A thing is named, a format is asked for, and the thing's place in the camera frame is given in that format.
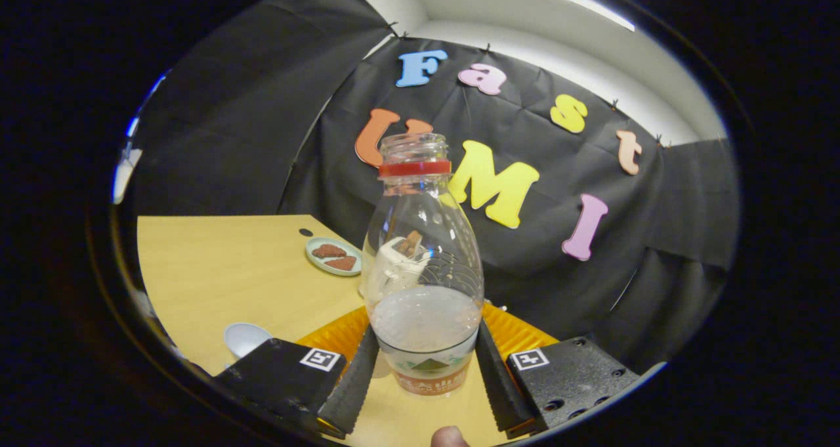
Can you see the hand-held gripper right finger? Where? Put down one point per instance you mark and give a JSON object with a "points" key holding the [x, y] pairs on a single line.
{"points": [[502, 388]]}

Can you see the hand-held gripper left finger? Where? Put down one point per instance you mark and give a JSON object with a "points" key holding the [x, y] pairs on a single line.
{"points": [[357, 388]]}

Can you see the clear plastic juice bottle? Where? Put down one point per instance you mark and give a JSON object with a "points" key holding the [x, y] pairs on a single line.
{"points": [[423, 329]]}

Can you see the white cup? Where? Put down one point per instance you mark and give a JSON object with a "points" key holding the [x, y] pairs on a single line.
{"points": [[244, 339]]}

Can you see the dark brown bread piece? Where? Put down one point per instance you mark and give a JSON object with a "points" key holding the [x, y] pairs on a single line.
{"points": [[342, 264], [328, 251]]}

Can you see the white toaster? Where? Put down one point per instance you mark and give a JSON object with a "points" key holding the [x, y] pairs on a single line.
{"points": [[397, 264]]}

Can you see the pale green plate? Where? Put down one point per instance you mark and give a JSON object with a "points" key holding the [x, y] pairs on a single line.
{"points": [[315, 262]]}

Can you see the brown toast slice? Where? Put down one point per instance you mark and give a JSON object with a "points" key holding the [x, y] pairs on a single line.
{"points": [[412, 242]]}

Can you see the wooden table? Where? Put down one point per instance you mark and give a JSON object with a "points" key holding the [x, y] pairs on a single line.
{"points": [[230, 276]]}

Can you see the large ceiling light panel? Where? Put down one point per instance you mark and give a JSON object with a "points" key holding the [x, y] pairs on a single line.
{"points": [[571, 0]]}

